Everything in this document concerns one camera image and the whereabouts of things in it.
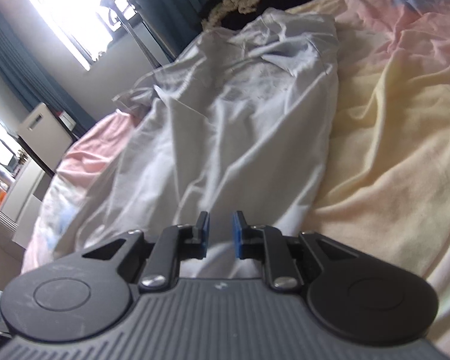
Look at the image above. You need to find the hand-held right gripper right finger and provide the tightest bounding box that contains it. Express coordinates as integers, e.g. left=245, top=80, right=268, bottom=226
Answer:
left=231, top=211, right=361, bottom=291

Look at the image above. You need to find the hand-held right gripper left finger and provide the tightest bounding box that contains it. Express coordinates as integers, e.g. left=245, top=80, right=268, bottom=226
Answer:
left=80, top=211, right=210, bottom=292

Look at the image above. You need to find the white t-shirt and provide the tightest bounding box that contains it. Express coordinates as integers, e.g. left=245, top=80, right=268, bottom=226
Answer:
left=110, top=7, right=340, bottom=282

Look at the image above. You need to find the red and white box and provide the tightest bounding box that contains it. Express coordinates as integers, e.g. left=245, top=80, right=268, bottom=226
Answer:
left=58, top=110, right=77, bottom=130

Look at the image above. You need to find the white cabinet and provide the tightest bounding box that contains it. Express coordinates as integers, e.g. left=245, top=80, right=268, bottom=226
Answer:
left=0, top=157, right=53, bottom=250

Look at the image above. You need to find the pastel pink yellow bedsheet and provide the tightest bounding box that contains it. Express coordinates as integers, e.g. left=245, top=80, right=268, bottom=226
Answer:
left=20, top=0, right=450, bottom=346

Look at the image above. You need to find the white appliance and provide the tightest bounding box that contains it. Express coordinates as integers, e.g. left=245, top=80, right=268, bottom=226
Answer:
left=17, top=102, right=77, bottom=175

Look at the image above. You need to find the garment steamer stand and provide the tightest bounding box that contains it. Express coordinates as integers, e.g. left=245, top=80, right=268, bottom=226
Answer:
left=99, top=0, right=179, bottom=69

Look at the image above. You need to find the cream fluffy blanket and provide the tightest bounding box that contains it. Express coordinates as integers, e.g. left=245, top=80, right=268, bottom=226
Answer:
left=202, top=0, right=266, bottom=31

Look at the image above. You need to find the narrow blue curtain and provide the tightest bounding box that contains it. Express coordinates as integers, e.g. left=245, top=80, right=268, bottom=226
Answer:
left=0, top=4, right=96, bottom=139

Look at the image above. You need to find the window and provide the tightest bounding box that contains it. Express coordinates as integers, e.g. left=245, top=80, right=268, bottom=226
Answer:
left=9, top=0, right=143, bottom=72

